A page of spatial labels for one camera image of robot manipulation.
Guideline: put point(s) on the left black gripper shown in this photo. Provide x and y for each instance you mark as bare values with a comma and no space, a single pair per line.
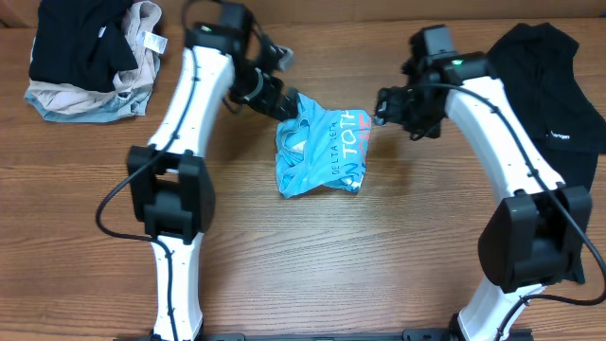
267,103

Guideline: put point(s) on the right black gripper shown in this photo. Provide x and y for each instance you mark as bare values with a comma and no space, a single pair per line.
390,111

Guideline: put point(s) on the light blue printed t-shirt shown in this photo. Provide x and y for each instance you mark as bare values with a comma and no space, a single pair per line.
321,147

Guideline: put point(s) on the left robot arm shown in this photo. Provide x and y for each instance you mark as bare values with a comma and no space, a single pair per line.
170,185

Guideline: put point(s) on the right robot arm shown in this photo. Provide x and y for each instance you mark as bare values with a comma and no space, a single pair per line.
537,232

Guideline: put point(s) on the light blue denim garment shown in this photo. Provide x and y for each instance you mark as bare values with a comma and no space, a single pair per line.
122,105

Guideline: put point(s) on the black shirt on right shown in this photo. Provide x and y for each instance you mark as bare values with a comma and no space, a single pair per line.
536,65

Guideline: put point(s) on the beige folded pants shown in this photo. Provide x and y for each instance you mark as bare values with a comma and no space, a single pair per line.
137,25

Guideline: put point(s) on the black garment on pile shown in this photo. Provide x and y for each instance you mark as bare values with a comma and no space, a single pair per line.
81,42

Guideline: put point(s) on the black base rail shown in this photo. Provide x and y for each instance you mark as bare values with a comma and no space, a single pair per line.
326,336

